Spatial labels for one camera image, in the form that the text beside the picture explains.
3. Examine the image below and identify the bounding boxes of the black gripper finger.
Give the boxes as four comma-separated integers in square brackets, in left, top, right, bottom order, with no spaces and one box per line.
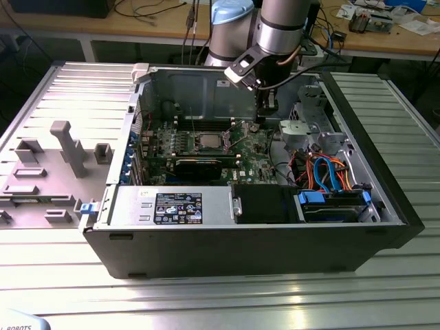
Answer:
[256,89,278,125]

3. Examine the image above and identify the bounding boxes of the metal socket cover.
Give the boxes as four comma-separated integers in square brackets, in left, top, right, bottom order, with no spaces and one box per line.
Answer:
[223,120,254,153]

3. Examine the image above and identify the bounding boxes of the metal wire locking lever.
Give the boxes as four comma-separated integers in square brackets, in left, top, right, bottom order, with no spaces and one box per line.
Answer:
[189,105,199,146]
[201,143,238,154]

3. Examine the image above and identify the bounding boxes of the silver CPU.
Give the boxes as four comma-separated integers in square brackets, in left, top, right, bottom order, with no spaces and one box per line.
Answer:
[200,134,221,150]

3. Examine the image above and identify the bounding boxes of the RAM slot white clips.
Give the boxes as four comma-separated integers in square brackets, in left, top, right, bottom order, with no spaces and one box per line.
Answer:
[174,115,237,122]
[175,122,238,128]

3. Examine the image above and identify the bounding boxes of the RAM slot black clips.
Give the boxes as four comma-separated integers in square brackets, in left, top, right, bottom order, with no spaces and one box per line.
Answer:
[175,119,237,125]
[177,125,239,132]

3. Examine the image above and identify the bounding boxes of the CPU socket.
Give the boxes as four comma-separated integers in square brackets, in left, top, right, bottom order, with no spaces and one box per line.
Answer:
[192,129,230,155]

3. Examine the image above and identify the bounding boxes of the CPU cooler heatsink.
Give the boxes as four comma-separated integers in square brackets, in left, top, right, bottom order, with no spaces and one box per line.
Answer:
[349,10,371,34]

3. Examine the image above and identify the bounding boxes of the green motherboard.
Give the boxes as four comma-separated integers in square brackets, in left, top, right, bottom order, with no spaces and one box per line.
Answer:
[142,118,276,188]

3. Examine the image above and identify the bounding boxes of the black graphics card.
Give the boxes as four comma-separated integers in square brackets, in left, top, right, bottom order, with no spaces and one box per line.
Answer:
[146,155,241,182]

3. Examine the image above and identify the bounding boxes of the black plastic shroud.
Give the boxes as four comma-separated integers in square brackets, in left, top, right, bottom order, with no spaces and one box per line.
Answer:
[232,184,297,225]

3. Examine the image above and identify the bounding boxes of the hard disk in blue carrier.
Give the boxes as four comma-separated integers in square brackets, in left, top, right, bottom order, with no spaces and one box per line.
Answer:
[298,190,373,223]

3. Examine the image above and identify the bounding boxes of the silver hardware box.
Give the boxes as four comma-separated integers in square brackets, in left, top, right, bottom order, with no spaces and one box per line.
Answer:
[369,13,395,34]

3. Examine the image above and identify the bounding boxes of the black PC case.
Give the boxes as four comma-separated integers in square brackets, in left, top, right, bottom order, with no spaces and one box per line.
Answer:
[78,63,426,280]

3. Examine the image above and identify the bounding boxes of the wooden desk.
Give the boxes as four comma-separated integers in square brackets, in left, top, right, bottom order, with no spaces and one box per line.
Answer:
[0,0,440,63]

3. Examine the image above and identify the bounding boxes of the blue box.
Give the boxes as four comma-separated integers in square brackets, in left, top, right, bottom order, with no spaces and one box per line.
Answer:
[384,0,427,11]

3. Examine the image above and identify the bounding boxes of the silver power supply unit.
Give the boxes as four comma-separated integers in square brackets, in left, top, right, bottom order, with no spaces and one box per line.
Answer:
[109,185,238,228]

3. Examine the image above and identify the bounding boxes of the grey parts rack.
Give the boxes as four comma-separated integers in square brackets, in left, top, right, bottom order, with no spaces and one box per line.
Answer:
[0,120,114,230]

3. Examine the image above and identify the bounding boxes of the blue plastic latch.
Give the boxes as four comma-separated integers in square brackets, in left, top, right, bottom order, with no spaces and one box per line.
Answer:
[79,202,100,217]

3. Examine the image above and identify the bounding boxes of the black equipment box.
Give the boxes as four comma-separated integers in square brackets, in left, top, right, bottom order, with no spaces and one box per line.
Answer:
[10,0,111,19]

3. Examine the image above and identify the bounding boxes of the black camera cable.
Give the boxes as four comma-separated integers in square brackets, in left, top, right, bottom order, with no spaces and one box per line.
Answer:
[257,58,349,91]

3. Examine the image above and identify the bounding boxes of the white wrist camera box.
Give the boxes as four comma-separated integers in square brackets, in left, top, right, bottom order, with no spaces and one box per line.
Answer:
[223,56,262,91]

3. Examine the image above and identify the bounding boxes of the silver drive bracket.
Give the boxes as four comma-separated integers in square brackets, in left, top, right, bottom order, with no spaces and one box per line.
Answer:
[278,119,322,152]

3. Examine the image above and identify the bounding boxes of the blue flat wire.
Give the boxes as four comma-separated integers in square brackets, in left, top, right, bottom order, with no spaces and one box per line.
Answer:
[313,155,341,194]

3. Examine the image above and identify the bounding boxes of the orange wire bundle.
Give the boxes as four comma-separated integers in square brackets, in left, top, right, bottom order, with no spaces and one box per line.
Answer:
[291,151,355,192]

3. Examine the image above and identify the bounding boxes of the red wire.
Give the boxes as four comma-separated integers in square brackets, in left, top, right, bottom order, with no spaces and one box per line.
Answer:
[134,110,154,134]

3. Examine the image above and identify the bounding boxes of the pale grey case handle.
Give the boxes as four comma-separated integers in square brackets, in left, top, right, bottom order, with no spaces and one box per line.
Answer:
[131,63,151,85]

